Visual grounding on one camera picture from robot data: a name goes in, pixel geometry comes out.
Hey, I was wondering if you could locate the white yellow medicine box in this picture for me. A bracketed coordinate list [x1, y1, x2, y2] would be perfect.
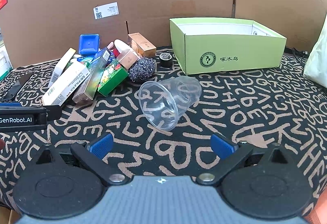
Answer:
[41, 62, 90, 106]

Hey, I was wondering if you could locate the dark holographic long box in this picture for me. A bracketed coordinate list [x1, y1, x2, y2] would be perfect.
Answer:
[73, 47, 110, 104]

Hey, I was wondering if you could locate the white narrow box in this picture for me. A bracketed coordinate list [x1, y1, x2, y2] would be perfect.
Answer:
[48, 48, 76, 88]

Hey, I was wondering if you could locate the clear plastic cup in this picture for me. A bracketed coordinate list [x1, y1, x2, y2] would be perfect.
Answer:
[138, 76, 202, 131]

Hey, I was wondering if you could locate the green floral box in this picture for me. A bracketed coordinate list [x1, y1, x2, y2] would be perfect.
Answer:
[97, 60, 128, 97]

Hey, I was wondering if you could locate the steel wool scrubber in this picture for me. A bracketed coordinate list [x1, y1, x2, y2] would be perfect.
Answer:
[129, 57, 156, 82]

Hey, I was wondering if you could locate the copper cosmetic box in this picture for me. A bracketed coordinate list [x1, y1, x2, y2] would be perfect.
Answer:
[128, 32, 156, 58]
[117, 49, 140, 70]

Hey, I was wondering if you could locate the blue square plastic container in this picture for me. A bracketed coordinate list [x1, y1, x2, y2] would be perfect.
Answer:
[79, 34, 100, 56]

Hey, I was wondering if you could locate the black tape roll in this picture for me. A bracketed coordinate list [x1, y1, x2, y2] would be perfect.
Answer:
[159, 52, 173, 68]

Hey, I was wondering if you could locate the blue medicine box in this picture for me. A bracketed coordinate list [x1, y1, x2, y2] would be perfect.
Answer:
[77, 56, 94, 64]

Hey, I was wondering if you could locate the red tape roll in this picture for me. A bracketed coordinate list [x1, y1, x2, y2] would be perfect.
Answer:
[112, 45, 124, 57]

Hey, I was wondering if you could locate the black smartphone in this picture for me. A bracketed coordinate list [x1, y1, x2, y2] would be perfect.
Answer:
[1, 73, 33, 102]

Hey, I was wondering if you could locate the patterned black tan blanket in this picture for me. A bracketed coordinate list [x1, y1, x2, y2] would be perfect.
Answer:
[1, 55, 326, 223]

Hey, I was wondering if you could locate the green cardboard box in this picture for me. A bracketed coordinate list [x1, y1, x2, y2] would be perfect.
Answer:
[170, 18, 287, 75]

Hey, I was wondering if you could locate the pale green plastic bag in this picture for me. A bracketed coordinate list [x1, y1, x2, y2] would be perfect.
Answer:
[303, 16, 327, 88]

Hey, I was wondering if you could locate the white shipping label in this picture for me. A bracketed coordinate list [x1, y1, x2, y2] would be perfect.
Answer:
[93, 2, 119, 20]

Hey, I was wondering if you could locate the black cable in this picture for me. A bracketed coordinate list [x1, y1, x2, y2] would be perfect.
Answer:
[284, 46, 310, 56]

